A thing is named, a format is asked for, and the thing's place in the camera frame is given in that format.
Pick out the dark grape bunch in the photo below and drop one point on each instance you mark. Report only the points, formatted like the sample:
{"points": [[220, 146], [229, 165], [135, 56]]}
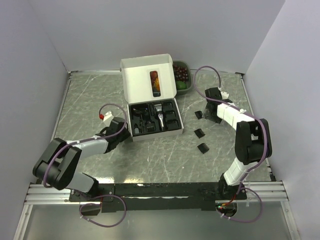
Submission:
{"points": [[180, 73]]}

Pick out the small oil bottle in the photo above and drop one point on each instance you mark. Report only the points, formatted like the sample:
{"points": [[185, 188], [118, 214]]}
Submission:
{"points": [[136, 130]]}

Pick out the green lime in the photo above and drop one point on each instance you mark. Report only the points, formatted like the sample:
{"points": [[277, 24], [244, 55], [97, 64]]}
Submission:
{"points": [[181, 85]]}

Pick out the white hair clipper box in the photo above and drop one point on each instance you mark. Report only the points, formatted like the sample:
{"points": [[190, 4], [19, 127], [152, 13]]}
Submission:
{"points": [[138, 74]]}

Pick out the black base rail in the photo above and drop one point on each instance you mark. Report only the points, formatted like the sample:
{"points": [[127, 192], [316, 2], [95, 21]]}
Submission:
{"points": [[160, 196]]}

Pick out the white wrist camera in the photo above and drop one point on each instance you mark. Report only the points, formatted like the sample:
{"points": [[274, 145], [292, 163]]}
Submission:
{"points": [[107, 117], [224, 94]]}

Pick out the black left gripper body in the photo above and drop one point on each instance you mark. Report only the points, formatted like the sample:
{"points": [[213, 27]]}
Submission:
{"points": [[123, 136]]}

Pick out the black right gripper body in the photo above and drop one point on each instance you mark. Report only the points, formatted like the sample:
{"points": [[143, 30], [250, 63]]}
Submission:
{"points": [[211, 116]]}

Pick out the black cleaning brush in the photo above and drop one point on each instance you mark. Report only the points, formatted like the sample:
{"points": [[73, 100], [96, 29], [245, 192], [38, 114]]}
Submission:
{"points": [[141, 122]]}

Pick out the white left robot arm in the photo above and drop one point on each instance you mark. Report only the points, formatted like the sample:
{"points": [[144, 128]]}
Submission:
{"points": [[57, 165]]}

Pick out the silver hair clipper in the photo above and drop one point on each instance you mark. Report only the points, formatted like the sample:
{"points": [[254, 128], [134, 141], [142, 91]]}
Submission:
{"points": [[160, 115]]}

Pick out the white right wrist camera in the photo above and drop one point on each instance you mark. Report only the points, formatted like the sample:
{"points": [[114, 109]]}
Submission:
{"points": [[224, 94]]}

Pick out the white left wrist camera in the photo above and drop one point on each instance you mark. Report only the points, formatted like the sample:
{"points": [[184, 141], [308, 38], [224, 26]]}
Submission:
{"points": [[107, 117]]}

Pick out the grey fruit tray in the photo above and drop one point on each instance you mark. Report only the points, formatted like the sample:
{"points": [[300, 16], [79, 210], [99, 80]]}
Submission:
{"points": [[189, 82]]}

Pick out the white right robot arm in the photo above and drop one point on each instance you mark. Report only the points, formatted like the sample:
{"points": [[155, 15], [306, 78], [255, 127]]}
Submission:
{"points": [[252, 139]]}

